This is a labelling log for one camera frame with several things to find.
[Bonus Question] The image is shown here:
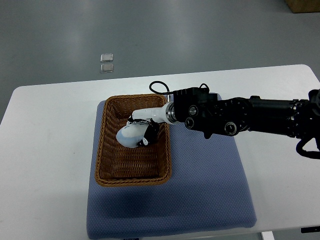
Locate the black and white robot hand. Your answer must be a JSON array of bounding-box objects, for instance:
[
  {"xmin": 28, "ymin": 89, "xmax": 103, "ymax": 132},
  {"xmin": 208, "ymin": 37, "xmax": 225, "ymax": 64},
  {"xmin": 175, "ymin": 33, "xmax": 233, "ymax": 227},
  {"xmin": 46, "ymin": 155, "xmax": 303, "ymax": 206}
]
[{"xmin": 125, "ymin": 102, "xmax": 171, "ymax": 146}]

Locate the blue white plush toy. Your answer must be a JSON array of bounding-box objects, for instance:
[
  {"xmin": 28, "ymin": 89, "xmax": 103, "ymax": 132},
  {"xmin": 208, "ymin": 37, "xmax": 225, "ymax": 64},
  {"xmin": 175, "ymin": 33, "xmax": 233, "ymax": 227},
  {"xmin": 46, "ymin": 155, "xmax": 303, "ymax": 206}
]
[{"xmin": 116, "ymin": 123, "xmax": 149, "ymax": 148}]

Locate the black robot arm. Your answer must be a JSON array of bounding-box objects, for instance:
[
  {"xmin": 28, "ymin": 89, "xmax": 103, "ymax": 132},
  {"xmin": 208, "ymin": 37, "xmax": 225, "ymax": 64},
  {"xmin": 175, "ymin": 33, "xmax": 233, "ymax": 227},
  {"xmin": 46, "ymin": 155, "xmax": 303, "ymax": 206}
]
[{"xmin": 164, "ymin": 83, "xmax": 320, "ymax": 159}]

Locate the brown wicker basket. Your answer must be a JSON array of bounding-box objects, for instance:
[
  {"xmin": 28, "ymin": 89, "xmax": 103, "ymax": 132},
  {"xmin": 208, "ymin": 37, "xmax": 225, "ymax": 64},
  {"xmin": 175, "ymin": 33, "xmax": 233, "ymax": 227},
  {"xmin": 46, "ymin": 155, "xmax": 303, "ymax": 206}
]
[{"xmin": 94, "ymin": 94, "xmax": 172, "ymax": 187}]

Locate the upper silver floor plate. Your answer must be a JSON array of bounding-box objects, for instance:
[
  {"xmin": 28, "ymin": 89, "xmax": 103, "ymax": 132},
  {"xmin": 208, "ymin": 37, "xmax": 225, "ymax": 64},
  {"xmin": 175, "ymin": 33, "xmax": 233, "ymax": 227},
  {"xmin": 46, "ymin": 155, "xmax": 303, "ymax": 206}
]
[{"xmin": 100, "ymin": 53, "xmax": 114, "ymax": 63}]

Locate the blue quilted mat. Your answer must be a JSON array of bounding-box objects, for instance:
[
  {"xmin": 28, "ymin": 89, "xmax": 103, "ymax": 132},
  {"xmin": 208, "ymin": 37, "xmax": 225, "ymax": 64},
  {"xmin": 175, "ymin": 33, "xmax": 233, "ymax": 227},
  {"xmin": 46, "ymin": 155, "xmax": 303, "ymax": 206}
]
[{"xmin": 86, "ymin": 100, "xmax": 257, "ymax": 239}]

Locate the white table leg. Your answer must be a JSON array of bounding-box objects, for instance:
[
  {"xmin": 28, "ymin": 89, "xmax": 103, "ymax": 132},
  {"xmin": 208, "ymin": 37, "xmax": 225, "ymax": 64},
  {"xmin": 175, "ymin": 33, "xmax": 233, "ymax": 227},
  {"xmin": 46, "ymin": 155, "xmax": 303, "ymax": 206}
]
[{"xmin": 260, "ymin": 231, "xmax": 275, "ymax": 240}]

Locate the brown cardboard box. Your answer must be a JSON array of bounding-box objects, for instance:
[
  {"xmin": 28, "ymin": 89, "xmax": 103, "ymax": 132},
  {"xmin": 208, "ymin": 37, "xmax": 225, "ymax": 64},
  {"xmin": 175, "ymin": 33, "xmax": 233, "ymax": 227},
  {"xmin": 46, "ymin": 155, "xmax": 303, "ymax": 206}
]
[{"xmin": 285, "ymin": 0, "xmax": 320, "ymax": 14}]

